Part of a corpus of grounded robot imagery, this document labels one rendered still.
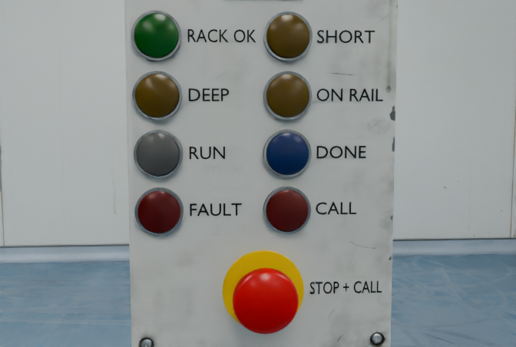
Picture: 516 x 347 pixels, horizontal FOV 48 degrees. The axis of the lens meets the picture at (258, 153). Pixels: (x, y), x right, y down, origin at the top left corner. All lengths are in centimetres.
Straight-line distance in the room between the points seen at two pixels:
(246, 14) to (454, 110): 394
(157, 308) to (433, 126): 391
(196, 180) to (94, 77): 368
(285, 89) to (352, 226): 10
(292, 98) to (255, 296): 12
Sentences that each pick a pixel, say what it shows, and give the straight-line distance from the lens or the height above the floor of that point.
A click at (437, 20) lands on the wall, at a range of 426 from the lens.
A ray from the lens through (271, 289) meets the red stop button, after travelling 35.
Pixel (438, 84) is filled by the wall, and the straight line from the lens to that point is 424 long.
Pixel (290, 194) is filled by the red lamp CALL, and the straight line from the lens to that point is 36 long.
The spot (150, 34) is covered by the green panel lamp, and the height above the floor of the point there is 113.
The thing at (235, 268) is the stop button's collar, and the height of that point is 98.
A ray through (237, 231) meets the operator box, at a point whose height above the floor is 101.
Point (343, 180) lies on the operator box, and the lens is 37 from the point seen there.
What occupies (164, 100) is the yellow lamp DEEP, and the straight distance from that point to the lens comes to 36.
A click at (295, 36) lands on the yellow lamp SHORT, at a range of 36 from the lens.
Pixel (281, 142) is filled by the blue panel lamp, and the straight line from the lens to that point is 36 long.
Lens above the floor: 109
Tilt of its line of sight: 5 degrees down
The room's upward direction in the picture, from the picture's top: straight up
